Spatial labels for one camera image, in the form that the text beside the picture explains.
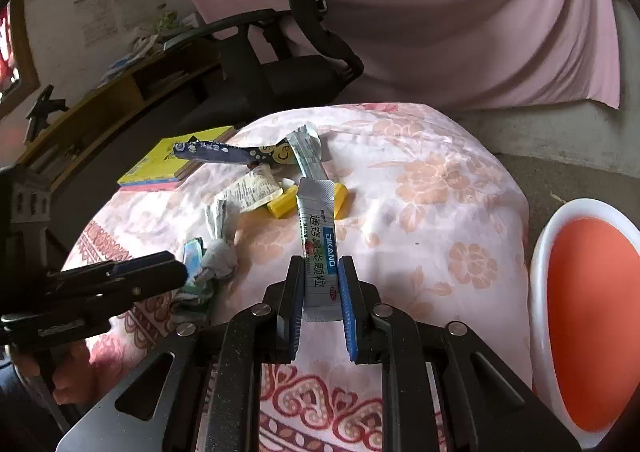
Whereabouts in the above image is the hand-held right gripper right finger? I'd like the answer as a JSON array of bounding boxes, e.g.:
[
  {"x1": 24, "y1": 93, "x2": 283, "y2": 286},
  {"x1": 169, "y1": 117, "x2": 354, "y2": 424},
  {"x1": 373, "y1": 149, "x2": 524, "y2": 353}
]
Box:
[{"x1": 337, "y1": 255, "x2": 582, "y2": 452}]

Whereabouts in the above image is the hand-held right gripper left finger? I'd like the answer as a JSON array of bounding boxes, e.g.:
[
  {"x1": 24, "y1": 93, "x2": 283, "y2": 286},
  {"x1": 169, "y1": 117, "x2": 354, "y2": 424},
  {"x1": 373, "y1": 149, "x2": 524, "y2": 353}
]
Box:
[{"x1": 55, "y1": 256, "x2": 306, "y2": 452}]

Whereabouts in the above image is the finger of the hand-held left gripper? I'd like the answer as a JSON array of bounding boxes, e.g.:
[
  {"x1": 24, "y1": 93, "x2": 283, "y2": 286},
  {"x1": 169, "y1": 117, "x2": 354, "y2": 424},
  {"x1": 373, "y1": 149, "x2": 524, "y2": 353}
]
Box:
[
  {"x1": 0, "y1": 262, "x2": 190, "y2": 348},
  {"x1": 46, "y1": 253, "x2": 177, "y2": 283}
]

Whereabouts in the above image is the blue-green wrapper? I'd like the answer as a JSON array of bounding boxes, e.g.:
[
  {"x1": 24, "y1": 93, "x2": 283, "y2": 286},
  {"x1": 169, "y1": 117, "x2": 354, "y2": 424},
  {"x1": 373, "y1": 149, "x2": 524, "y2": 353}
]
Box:
[{"x1": 172, "y1": 238, "x2": 218, "y2": 313}]

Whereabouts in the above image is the white blue-label sachet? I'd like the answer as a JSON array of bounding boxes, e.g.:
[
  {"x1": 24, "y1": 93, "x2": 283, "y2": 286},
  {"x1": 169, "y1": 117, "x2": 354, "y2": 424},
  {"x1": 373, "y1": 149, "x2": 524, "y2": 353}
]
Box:
[{"x1": 295, "y1": 178, "x2": 347, "y2": 323}]

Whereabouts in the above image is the clear white plastic wrapper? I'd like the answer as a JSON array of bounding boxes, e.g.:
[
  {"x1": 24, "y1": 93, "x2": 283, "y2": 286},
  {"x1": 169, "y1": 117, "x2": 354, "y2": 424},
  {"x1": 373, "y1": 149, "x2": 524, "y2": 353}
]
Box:
[{"x1": 220, "y1": 167, "x2": 285, "y2": 213}]

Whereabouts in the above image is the silver green-print sachet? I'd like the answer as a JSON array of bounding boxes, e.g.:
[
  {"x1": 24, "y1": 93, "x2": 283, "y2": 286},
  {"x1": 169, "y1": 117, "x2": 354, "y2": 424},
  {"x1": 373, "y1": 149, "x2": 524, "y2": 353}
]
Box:
[{"x1": 286, "y1": 123, "x2": 330, "y2": 183}]

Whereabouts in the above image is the white and orange bin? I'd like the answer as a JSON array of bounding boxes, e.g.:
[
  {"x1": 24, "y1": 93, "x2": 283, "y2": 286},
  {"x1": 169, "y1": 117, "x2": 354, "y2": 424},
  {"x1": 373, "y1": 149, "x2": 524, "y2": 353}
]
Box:
[{"x1": 527, "y1": 198, "x2": 640, "y2": 450}]

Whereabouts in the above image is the person's left hand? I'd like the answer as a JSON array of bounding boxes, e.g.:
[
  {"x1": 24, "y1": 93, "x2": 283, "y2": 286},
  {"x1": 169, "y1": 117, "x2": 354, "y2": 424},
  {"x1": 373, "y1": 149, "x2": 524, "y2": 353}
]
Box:
[{"x1": 10, "y1": 339, "x2": 101, "y2": 405}]

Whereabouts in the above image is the crumpled grey tissue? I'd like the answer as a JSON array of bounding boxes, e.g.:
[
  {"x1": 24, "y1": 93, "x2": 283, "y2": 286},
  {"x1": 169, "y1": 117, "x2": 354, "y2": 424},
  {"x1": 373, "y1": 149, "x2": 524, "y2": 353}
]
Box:
[{"x1": 199, "y1": 238, "x2": 239, "y2": 281}]

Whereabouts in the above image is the crumpled white paper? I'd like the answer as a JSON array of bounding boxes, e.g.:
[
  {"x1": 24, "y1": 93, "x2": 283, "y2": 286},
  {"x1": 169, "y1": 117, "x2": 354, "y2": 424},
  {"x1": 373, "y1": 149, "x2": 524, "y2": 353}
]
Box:
[{"x1": 204, "y1": 197, "x2": 236, "y2": 240}]

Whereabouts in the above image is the yellow book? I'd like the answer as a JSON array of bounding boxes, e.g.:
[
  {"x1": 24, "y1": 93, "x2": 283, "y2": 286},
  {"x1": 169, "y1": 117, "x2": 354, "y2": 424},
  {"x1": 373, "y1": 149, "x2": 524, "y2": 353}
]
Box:
[{"x1": 117, "y1": 126, "x2": 236, "y2": 193}]

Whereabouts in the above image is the black clamp stand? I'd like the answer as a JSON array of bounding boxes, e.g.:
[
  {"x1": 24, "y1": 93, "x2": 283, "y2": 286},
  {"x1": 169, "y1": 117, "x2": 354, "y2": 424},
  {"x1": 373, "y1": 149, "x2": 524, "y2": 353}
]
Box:
[{"x1": 24, "y1": 84, "x2": 70, "y2": 143}]

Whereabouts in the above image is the floral pink blanket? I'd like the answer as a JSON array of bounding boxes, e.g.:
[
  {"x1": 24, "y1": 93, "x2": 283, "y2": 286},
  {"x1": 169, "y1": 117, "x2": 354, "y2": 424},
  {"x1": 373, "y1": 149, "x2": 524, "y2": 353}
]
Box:
[{"x1": 60, "y1": 102, "x2": 533, "y2": 452}]

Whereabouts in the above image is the dark blue wrapper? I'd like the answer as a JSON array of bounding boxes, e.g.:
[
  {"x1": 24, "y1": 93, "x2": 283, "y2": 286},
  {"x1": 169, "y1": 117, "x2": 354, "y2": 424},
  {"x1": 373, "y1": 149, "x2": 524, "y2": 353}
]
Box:
[{"x1": 172, "y1": 139, "x2": 297, "y2": 169}]

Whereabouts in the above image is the stack of papers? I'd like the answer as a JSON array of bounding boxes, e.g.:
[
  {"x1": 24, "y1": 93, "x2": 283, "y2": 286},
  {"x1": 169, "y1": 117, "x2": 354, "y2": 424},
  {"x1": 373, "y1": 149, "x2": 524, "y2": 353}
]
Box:
[{"x1": 97, "y1": 9, "x2": 201, "y2": 85}]

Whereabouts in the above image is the black office chair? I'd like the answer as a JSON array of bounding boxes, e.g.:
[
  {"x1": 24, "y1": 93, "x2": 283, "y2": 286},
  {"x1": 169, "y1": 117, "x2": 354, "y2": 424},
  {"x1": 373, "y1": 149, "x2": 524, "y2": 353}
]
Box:
[{"x1": 167, "y1": 0, "x2": 365, "y2": 133}]

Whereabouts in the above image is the pink hanging cloth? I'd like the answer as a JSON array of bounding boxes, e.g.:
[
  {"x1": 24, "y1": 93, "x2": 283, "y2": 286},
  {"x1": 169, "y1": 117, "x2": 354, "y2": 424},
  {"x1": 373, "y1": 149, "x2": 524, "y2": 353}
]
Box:
[{"x1": 161, "y1": 0, "x2": 621, "y2": 110}]

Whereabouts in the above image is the wooden window frame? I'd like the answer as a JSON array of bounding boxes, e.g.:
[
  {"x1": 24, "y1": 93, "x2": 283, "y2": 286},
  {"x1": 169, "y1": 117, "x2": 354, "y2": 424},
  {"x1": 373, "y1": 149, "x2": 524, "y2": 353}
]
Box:
[{"x1": 0, "y1": 0, "x2": 41, "y2": 119}]

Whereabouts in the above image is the white wall paper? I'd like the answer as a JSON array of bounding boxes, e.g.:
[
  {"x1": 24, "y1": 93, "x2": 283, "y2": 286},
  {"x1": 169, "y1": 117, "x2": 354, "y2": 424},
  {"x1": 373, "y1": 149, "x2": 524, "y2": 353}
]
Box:
[{"x1": 74, "y1": 0, "x2": 111, "y2": 47}]

